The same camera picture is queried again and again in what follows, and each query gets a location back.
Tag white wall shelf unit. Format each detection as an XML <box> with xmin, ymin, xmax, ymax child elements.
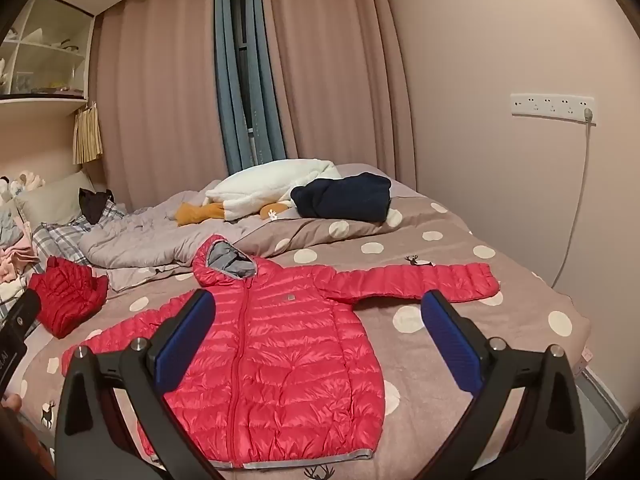
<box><xmin>0</xmin><ymin>0</ymin><xmax>96</xmax><ymax>107</ymax></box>

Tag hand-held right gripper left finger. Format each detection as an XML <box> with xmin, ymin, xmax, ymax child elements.
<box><xmin>54</xmin><ymin>289</ymin><xmax>217</xmax><ymax>480</ymax></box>

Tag window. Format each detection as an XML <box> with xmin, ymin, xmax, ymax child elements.
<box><xmin>230</xmin><ymin>0</ymin><xmax>251</xmax><ymax>136</ymax></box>

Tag white wall power strip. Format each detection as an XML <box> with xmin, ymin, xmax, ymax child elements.
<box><xmin>510</xmin><ymin>92</ymin><xmax>597</xmax><ymax>123</ymax></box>

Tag beige fringed cloth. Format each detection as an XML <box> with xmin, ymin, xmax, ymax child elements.
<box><xmin>73</xmin><ymin>102</ymin><xmax>104</xmax><ymax>165</ymax></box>

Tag pink-red hooded puffer jacket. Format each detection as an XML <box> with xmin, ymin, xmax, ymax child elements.
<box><xmin>61</xmin><ymin>234</ymin><xmax>501</xmax><ymax>471</ymax></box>

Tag grey folded garment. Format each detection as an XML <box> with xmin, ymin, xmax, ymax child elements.
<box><xmin>0</xmin><ymin>207</ymin><xmax>23</xmax><ymax>247</ymax></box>

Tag dark brown garment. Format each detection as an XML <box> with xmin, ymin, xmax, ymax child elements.
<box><xmin>78</xmin><ymin>188</ymin><xmax>115</xmax><ymax>225</ymax></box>

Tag dark red folded puffer jacket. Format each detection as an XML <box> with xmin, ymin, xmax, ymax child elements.
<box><xmin>28</xmin><ymin>256</ymin><xmax>110</xmax><ymax>340</ymax></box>

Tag white plush goose toy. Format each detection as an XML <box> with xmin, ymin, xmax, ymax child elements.
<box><xmin>175</xmin><ymin>159</ymin><xmax>343</xmax><ymax>226</ymax></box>

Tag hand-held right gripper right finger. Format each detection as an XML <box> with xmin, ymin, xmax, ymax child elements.
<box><xmin>421</xmin><ymin>289</ymin><xmax>586</xmax><ymax>480</ymax></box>

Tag pink folded garments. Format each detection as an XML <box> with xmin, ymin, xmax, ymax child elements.
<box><xmin>0</xmin><ymin>240</ymin><xmax>41</xmax><ymax>285</ymax></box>

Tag blue curtain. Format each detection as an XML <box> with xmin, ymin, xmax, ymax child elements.
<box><xmin>214</xmin><ymin>0</ymin><xmax>288</xmax><ymax>173</ymax></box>

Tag beige pillow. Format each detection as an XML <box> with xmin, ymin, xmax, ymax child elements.
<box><xmin>15</xmin><ymin>170</ymin><xmax>101</xmax><ymax>226</ymax></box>

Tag white cable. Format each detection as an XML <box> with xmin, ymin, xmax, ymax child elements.
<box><xmin>550</xmin><ymin>122</ymin><xmax>593</xmax><ymax>288</ymax></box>

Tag grey quilt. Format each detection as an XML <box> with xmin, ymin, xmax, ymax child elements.
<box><xmin>79</xmin><ymin>187</ymin><xmax>301</xmax><ymax>268</ymax></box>

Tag navy blue garment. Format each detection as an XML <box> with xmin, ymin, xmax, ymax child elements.
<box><xmin>290</xmin><ymin>172</ymin><xmax>393</xmax><ymax>224</ymax></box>

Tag plaid pillow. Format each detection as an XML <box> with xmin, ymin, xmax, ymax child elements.
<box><xmin>31</xmin><ymin>222</ymin><xmax>93</xmax><ymax>267</ymax></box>
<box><xmin>75</xmin><ymin>201</ymin><xmax>130</xmax><ymax>241</ymax></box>

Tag pink curtain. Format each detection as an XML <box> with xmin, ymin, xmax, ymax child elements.
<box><xmin>95</xmin><ymin>0</ymin><xmax>230</xmax><ymax>211</ymax></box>
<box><xmin>260</xmin><ymin>0</ymin><xmax>418</xmax><ymax>196</ymax></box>

